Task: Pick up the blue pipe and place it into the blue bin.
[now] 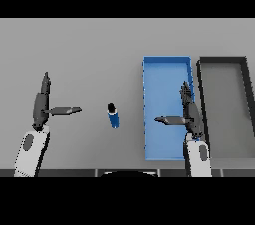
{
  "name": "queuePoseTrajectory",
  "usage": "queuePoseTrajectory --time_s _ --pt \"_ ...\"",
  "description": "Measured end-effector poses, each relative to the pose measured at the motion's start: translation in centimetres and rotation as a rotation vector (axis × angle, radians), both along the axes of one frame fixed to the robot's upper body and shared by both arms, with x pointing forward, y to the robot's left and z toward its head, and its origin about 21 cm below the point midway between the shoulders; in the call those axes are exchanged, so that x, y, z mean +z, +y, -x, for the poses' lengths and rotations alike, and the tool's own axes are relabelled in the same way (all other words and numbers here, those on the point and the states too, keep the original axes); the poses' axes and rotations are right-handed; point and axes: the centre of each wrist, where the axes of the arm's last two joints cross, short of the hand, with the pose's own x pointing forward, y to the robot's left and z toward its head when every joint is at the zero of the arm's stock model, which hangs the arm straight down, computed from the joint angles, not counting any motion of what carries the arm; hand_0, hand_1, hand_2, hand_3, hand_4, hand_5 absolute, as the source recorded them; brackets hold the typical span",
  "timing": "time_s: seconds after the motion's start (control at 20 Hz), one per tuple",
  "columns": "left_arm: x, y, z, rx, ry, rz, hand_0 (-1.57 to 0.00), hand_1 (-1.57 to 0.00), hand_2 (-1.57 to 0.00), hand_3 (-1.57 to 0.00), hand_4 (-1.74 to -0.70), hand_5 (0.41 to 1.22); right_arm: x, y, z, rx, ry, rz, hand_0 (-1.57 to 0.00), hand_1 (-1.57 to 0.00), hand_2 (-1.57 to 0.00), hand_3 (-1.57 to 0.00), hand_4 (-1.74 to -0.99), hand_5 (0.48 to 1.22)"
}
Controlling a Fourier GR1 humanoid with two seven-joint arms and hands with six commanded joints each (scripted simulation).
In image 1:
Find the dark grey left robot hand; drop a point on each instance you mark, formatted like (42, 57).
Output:
(40, 106)

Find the blue bin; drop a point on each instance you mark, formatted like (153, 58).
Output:
(164, 109)

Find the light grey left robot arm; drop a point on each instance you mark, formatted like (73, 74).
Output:
(29, 152)

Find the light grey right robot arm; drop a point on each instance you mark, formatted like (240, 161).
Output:
(198, 156)

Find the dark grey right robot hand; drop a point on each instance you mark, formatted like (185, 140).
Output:
(192, 116)

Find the dark grey bin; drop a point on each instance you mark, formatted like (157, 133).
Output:
(229, 109)

